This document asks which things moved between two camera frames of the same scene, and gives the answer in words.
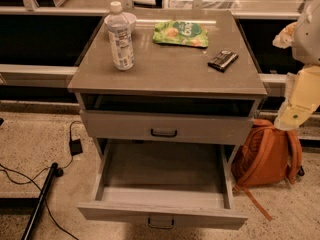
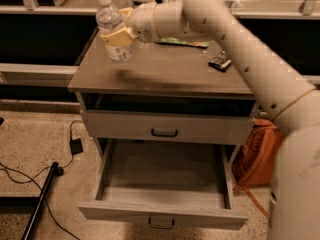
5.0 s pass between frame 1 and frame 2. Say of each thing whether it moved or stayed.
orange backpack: stayed
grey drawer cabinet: stayed
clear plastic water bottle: moved
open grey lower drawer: stayed
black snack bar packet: stayed
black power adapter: stayed
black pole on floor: stayed
